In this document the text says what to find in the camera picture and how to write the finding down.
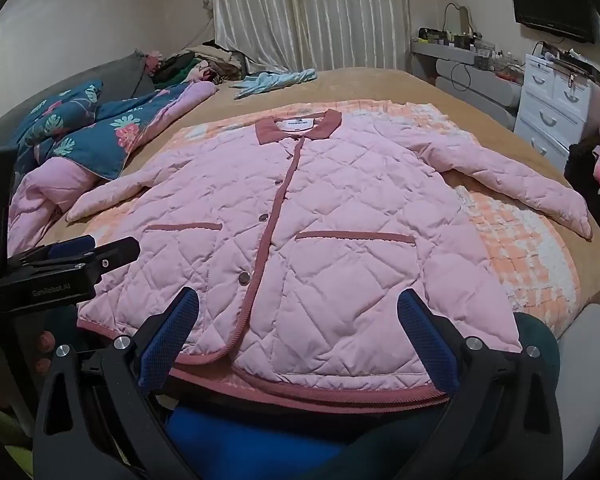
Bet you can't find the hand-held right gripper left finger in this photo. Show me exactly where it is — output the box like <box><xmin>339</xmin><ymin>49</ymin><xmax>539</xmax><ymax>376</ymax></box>
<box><xmin>32</xmin><ymin>286</ymin><xmax>216</xmax><ymax>480</ymax></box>

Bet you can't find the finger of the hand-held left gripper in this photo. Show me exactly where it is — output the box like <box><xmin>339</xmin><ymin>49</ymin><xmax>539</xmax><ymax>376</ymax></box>
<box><xmin>30</xmin><ymin>237</ymin><xmax>142</xmax><ymax>282</ymax></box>
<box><xmin>7</xmin><ymin>234</ymin><xmax>97</xmax><ymax>275</ymax></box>

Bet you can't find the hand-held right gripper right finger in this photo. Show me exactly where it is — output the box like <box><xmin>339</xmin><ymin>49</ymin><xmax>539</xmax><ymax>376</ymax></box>
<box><xmin>396</xmin><ymin>290</ymin><xmax>564</xmax><ymax>480</ymax></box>

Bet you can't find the pink quilted jacket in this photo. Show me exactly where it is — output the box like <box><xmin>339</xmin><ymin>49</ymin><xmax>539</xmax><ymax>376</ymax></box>
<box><xmin>65</xmin><ymin>108</ymin><xmax>593</xmax><ymax>413</ymax></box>

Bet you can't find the pile of clothes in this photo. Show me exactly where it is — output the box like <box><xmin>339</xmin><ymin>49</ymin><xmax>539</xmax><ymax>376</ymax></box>
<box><xmin>145</xmin><ymin>42</ymin><xmax>251</xmax><ymax>86</ymax></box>

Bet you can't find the person's left hand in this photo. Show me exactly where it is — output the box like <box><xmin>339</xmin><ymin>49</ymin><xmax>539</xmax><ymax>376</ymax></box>
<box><xmin>32</xmin><ymin>329</ymin><xmax>57</xmax><ymax>376</ymax></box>

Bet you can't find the blue floral quilt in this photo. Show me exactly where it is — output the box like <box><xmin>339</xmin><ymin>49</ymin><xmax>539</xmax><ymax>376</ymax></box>
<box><xmin>7</xmin><ymin>79</ymin><xmax>219</xmax><ymax>261</ymax></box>

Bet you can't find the orange plaid blanket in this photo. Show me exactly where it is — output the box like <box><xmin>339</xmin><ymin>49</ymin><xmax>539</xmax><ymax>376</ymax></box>
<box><xmin>95</xmin><ymin>101</ymin><xmax>581</xmax><ymax>397</ymax></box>

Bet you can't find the person's blue clothing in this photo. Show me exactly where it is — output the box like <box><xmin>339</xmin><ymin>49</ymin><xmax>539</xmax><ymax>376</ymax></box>
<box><xmin>165</xmin><ymin>400</ymin><xmax>451</xmax><ymax>480</ymax></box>

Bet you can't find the light blue cloth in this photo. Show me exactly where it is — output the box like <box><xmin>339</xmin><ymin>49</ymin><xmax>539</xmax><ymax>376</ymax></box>
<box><xmin>230</xmin><ymin>68</ymin><xmax>318</xmax><ymax>100</ymax></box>

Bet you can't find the dark cloth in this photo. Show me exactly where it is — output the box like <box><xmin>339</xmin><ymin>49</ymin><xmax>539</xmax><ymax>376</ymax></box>
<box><xmin>564</xmin><ymin>135</ymin><xmax>600</xmax><ymax>241</ymax></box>

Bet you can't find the grey desk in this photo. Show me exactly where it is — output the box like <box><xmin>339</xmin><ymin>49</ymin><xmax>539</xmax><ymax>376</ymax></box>
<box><xmin>411</xmin><ymin>40</ymin><xmax>523</xmax><ymax>128</ymax></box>

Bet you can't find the white drawer cabinet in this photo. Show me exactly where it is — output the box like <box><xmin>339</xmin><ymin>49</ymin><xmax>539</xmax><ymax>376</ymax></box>
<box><xmin>514</xmin><ymin>52</ymin><xmax>600</xmax><ymax>171</ymax></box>

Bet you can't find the bed with tan cover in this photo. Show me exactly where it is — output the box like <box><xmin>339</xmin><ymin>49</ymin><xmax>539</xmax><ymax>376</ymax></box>
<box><xmin>10</xmin><ymin>66</ymin><xmax>600</xmax><ymax>356</ymax></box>

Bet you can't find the desk clutter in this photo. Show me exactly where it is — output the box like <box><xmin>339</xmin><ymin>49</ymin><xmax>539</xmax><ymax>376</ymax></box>
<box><xmin>417</xmin><ymin>2</ymin><xmax>523</xmax><ymax>78</ymax></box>

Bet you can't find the white striped curtain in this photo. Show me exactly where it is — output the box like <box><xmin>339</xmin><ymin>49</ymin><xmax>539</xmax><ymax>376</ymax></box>
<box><xmin>207</xmin><ymin>0</ymin><xmax>411</xmax><ymax>73</ymax></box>

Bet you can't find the cabinet top clutter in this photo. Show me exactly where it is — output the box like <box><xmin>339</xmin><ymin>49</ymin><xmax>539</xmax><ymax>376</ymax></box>
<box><xmin>532</xmin><ymin>40</ymin><xmax>600</xmax><ymax>88</ymax></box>

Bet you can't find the black television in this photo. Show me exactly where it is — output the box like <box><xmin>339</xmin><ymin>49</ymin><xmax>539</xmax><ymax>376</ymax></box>
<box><xmin>507</xmin><ymin>0</ymin><xmax>596</xmax><ymax>45</ymax></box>

